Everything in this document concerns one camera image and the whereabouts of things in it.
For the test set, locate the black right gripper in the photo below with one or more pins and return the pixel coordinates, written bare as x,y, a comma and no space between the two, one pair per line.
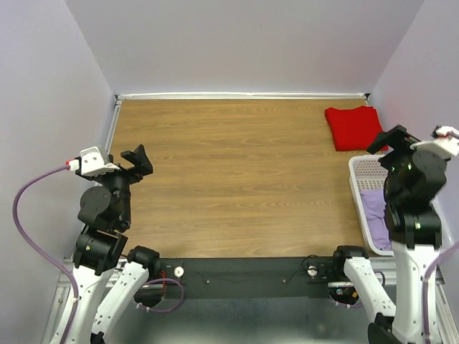
405,140

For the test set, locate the red t-shirt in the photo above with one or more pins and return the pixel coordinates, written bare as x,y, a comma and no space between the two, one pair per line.
353,129

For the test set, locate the aluminium frame rail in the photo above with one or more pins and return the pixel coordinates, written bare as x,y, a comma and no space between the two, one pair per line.
446,323

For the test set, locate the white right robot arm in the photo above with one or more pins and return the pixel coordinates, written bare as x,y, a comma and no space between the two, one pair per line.
412,318

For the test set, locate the lavender t-shirt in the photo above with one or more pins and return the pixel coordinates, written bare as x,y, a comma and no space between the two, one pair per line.
373,204

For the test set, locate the white plastic laundry basket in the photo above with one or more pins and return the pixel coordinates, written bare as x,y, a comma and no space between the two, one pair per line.
395,202

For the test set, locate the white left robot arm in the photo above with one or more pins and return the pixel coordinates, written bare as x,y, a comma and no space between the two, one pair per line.
94,307

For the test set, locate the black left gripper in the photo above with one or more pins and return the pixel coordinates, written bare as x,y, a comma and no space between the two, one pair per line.
143,165

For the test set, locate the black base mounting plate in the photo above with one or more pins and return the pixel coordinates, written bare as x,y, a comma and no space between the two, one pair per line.
237,278

